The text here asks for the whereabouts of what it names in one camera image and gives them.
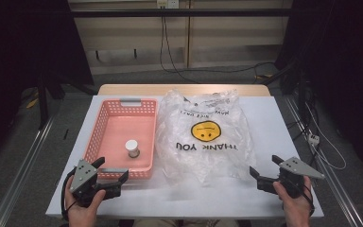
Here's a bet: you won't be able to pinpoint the small white cup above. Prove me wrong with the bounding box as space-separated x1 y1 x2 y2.
125 139 141 159

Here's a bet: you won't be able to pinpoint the clear plastic bag yellow face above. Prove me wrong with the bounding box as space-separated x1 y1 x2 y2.
154 89 257 184

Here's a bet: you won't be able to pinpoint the black curtain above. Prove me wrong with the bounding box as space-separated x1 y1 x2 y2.
0 0 95 96
275 0 363 171

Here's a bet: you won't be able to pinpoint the person's left hand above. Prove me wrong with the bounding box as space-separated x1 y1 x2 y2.
64 175 107 227

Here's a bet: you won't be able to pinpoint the black metal stand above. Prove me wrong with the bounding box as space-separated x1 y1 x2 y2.
37 73 66 131

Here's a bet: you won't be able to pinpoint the yellow floor tape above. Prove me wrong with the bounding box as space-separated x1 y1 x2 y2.
26 91 41 110

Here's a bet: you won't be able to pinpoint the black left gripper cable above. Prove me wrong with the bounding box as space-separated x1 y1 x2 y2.
60 167 78 221

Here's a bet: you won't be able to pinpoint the white wall socket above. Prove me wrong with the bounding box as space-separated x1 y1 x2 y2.
156 0 180 9

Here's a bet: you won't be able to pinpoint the thin white cable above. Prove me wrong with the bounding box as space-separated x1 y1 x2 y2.
304 103 348 171

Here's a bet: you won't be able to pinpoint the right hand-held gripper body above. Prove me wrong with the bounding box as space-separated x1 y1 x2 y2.
256 156 326 200

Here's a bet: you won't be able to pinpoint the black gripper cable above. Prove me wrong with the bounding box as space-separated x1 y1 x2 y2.
302 183 316 218
60 167 78 221

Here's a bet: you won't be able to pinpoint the pink plastic basket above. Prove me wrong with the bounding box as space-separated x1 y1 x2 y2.
83 97 159 181

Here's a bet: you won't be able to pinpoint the black horizontal bar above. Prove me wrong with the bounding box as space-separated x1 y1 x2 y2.
70 8 292 18

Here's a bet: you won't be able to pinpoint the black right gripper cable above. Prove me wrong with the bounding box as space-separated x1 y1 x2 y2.
302 183 316 218

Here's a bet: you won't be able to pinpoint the aluminium floor rail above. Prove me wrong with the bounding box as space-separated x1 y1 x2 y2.
0 114 58 227
284 96 363 227

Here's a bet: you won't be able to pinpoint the black hanging wall cables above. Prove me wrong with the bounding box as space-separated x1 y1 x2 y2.
159 15 199 84

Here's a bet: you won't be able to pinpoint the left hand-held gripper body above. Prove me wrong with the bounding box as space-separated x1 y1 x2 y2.
70 159 122 207

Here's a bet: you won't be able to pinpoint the person's right hand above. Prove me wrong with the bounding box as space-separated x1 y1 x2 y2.
272 175 314 227

